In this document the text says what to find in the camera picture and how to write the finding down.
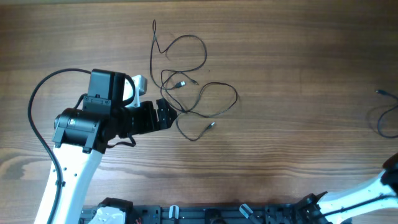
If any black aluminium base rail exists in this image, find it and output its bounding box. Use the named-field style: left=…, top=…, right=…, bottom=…
left=78, top=204, right=329, bottom=224

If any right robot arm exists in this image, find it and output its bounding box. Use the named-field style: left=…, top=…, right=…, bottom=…
left=292, top=154, right=397, bottom=223

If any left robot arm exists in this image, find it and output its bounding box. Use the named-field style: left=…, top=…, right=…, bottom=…
left=32, top=69, right=177, bottom=223

